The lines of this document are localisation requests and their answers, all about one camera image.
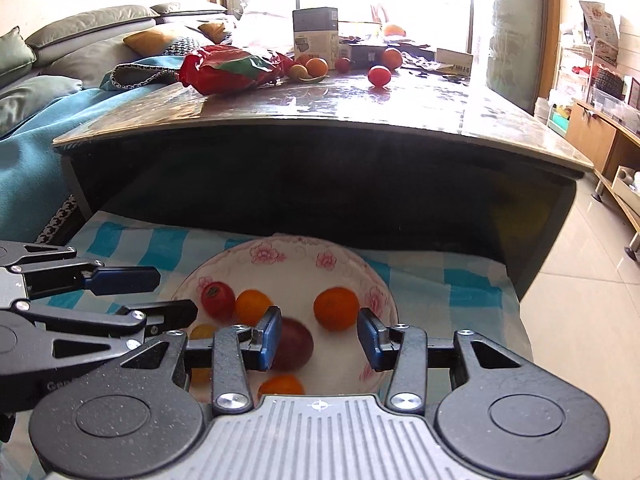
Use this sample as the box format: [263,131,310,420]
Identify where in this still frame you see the white plastic drawer unit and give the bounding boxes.
[533,96,576,135]

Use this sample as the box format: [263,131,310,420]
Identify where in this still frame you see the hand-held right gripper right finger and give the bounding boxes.
[356,307,532,414]

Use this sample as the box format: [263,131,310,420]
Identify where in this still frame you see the teal blanket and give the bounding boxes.
[0,55,188,248]

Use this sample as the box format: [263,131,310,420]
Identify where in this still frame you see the dark coffee table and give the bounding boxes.
[52,62,597,303]

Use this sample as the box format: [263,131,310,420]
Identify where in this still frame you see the blue white checkered cloth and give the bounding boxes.
[0,209,534,480]

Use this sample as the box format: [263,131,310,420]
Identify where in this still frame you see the orange mandarin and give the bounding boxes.
[235,289,274,327]
[313,286,360,332]

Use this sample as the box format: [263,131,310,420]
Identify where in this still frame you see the red cherry tomato with stem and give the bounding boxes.
[200,281,237,320]

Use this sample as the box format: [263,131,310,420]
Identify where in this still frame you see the red plastic bag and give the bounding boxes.
[178,45,297,96]

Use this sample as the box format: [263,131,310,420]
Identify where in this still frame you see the wooden tv stand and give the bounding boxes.
[569,99,640,263]

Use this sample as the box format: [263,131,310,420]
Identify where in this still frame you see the metal wire rack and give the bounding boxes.
[554,35,640,111]

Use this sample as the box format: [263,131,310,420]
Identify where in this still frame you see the grey green cushion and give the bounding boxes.
[0,26,38,88]

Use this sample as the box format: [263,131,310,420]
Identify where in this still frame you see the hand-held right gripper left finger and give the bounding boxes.
[106,306,283,417]

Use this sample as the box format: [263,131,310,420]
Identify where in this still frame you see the yellow cushion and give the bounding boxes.
[122,27,193,57]

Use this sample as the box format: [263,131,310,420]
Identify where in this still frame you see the small orange kumquat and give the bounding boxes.
[257,374,306,397]

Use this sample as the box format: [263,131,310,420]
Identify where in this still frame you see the white flat box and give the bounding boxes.
[434,47,475,70]

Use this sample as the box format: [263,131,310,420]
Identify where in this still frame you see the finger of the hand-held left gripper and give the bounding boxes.
[0,241,162,302]
[14,299,199,377]

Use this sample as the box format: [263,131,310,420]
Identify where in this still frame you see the dark patterned pillow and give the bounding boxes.
[160,35,216,59]

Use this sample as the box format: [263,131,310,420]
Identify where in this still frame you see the white bowl with pink flowers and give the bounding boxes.
[170,237,400,402]

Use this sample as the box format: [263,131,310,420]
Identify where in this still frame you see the grey cardboard box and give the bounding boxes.
[292,6,340,64]

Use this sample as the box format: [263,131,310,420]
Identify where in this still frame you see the desk calendar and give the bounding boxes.
[578,0,621,67]

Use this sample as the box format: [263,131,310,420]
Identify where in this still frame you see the orange brown pillow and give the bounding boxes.
[197,21,236,43]

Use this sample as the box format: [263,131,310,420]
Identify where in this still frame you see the large dark red tomato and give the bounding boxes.
[272,317,315,372]

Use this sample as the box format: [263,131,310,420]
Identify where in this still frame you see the grey sofa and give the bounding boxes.
[0,2,236,141]

